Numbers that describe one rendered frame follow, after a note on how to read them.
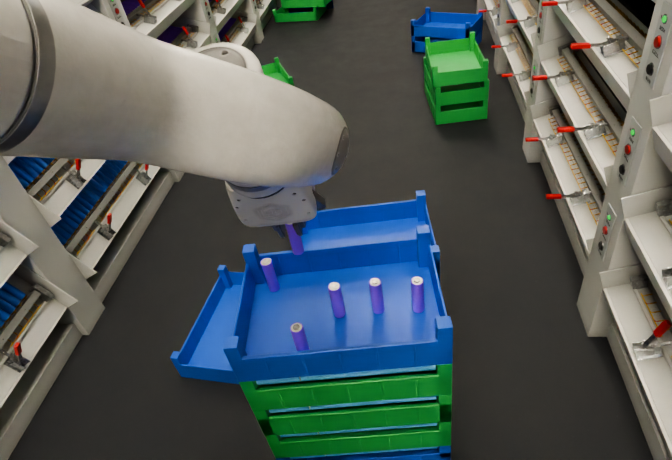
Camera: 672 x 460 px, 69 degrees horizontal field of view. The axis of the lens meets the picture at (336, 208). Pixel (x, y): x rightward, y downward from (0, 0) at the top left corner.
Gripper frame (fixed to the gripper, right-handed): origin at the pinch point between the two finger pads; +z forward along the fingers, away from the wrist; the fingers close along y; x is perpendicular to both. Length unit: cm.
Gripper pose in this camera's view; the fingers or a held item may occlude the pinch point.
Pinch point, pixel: (288, 222)
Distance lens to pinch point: 70.6
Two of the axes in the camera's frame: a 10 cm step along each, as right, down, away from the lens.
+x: -0.7, -8.9, 4.4
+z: 1.2, 4.3, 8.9
